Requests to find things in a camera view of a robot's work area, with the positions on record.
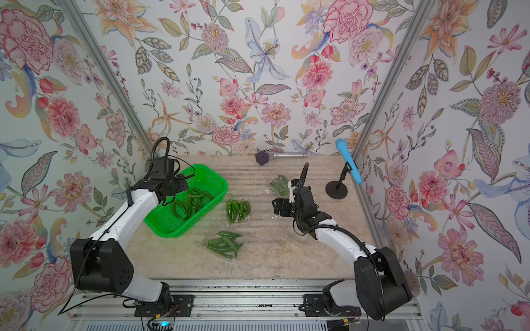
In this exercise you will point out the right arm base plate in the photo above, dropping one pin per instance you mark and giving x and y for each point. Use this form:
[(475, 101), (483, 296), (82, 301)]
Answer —
[(322, 306)]

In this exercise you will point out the green plastic basket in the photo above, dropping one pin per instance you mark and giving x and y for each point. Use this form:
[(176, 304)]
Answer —
[(161, 220)]

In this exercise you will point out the black microphone stand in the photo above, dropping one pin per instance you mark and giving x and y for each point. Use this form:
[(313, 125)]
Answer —
[(337, 189)]

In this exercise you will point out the blue microphone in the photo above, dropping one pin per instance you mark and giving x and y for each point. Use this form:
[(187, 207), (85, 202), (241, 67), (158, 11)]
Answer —
[(354, 172)]

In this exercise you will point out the curved green pepper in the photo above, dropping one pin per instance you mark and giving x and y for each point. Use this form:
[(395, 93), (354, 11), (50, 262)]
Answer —
[(198, 198)]

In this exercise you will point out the long green pepper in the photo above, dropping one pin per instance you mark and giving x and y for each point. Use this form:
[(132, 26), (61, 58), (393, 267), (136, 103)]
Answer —
[(180, 210)]

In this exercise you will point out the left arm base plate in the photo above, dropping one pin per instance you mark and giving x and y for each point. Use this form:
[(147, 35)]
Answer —
[(178, 306)]

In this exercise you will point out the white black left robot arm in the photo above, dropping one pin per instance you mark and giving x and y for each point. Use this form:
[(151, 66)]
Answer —
[(100, 263)]

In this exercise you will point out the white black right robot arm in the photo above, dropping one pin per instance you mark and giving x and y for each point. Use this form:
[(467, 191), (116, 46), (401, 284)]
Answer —
[(379, 286)]

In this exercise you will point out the clear pepper clamshell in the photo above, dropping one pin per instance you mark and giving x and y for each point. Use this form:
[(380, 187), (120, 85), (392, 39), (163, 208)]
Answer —
[(238, 211), (279, 185), (225, 244), (306, 225)]

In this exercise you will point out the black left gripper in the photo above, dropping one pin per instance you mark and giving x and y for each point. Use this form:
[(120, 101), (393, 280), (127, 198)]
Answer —
[(183, 182)]

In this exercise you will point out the aluminium rail frame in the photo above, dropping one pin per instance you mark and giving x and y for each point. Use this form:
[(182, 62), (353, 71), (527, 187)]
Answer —
[(216, 300)]

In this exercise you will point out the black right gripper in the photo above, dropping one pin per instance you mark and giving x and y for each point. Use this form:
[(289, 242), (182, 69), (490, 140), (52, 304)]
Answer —
[(282, 201)]

